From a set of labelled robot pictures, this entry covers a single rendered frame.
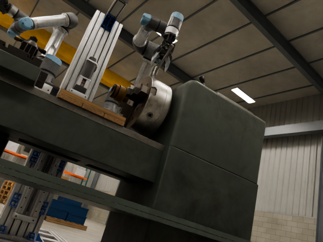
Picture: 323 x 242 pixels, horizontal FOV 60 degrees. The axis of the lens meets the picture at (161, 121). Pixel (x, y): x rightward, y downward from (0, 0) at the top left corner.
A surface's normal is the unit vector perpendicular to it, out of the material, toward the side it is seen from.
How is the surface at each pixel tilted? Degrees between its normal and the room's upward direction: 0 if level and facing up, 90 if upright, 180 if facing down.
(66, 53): 90
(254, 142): 90
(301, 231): 90
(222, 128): 90
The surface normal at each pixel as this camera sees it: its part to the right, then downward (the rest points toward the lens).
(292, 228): -0.75, -0.43
